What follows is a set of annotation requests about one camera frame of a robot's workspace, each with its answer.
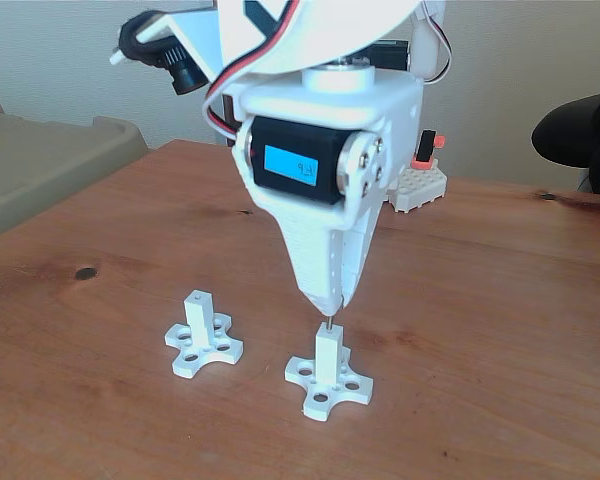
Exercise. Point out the beige plastic bin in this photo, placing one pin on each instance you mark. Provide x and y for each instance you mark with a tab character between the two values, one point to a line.
40	165

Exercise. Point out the black office chair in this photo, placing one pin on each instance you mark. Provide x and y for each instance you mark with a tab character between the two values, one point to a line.
565	130

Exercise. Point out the black camera on white bracket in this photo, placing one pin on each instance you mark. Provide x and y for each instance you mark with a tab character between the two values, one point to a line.
182	75

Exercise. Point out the silver metal screw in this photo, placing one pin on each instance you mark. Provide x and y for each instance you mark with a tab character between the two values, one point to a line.
331	320

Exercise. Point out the white printed post stand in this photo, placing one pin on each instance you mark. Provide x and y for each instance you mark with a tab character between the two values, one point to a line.
327	360
200	320

